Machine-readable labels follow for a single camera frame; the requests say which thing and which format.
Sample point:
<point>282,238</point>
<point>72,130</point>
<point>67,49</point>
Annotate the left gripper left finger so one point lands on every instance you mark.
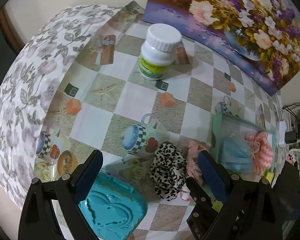
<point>38,219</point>

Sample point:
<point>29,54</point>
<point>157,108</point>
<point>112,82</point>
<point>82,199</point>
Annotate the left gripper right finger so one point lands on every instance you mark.
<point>249,210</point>

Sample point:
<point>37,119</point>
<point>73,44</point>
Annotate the pink striped fluffy towel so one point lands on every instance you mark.
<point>262,151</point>

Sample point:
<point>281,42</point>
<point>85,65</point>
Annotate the leopard print scrunchie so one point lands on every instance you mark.
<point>168,171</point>

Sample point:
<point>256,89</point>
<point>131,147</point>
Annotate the blue face mask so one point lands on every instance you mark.
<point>236,154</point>

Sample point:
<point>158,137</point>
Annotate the pink floral cloth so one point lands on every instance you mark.
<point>192,168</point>

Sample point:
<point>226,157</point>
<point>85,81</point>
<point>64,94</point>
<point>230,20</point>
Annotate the lime green cloth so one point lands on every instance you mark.
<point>217,205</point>

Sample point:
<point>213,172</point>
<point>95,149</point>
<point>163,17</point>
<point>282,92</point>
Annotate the green yellow sponge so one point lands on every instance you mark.
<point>268,175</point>

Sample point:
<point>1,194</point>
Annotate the teal shallow box tray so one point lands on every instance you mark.
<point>225,124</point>

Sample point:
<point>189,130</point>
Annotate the teal plastic toy case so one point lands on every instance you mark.
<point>113,208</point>

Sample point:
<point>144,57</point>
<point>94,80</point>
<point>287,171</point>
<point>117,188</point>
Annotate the black power adapter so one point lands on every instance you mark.
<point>291,137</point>

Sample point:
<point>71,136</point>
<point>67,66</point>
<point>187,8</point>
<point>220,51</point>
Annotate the floral white tablecloth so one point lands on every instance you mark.
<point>30,84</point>

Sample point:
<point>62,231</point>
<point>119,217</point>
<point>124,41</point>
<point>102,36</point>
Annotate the white pill bottle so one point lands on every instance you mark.
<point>158,51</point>

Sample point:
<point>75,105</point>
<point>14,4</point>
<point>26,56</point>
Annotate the floral painting canvas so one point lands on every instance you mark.
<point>261,37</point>

